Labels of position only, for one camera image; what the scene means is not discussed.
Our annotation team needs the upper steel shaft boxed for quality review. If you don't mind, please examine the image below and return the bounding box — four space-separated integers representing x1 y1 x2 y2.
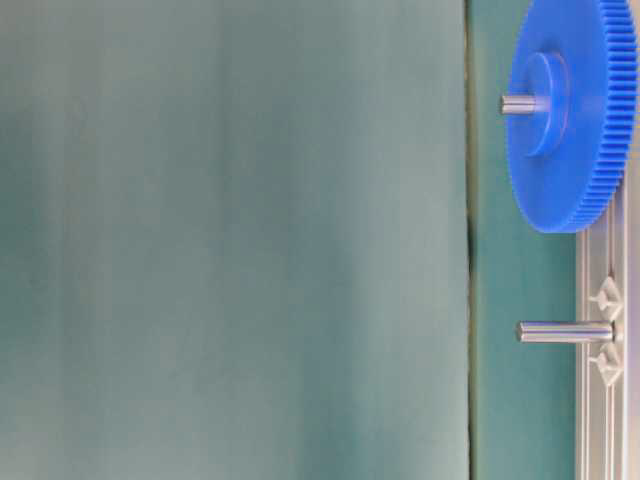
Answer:
500 95 550 115

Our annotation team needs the lower white plastic bracket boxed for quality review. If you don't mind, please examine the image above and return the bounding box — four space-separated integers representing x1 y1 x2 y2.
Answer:
589 342 623 387

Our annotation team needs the lower steel shaft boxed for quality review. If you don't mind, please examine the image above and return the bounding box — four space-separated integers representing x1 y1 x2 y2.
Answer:
516 321 615 344

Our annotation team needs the upper white plastic bracket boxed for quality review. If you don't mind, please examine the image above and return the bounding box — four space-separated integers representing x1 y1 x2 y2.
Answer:
589 276 624 322

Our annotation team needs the large blue plastic gear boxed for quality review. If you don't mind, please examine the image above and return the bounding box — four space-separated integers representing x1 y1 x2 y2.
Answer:
505 1 639 233

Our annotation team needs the steel shaft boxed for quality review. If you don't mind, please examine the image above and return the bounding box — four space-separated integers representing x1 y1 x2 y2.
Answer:
516 321 615 344
500 95 550 115

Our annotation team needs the white plastic bracket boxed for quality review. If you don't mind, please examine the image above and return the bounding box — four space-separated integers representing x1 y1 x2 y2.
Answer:
589 276 624 322
589 342 623 387

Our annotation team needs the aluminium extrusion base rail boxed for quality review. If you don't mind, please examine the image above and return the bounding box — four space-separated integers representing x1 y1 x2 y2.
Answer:
576 185 639 479

